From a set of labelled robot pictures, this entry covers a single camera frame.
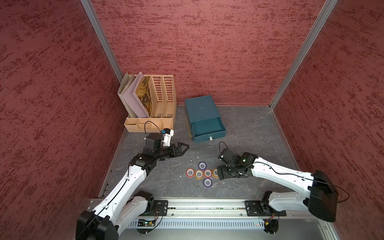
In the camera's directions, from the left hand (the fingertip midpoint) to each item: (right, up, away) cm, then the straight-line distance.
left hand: (183, 150), depth 77 cm
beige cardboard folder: (-39, +39, +15) cm, 57 cm away
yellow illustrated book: (-29, +33, +22) cm, 49 cm away
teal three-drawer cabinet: (+12, +16, +10) cm, 22 cm away
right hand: (+23, -15, +2) cm, 28 cm away
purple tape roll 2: (+14, -19, +6) cm, 24 cm away
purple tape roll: (+11, -12, +11) cm, 20 cm away
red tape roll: (+3, -15, +8) cm, 17 cm away
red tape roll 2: (+14, -15, +9) cm, 22 cm away
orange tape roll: (+9, -15, +8) cm, 19 cm away
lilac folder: (-33, +24, +20) cm, 45 cm away
